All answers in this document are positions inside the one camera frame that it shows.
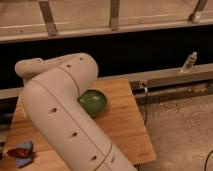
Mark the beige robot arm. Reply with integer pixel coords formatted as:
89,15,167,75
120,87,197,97
15,53,136,171

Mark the green bowl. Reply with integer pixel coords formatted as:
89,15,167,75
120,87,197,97
78,89,107,117

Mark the small clear glass bottle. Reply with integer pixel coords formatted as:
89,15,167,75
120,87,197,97
181,52,197,73

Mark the blue and red cloth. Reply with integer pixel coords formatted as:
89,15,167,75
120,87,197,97
7,140,33,168

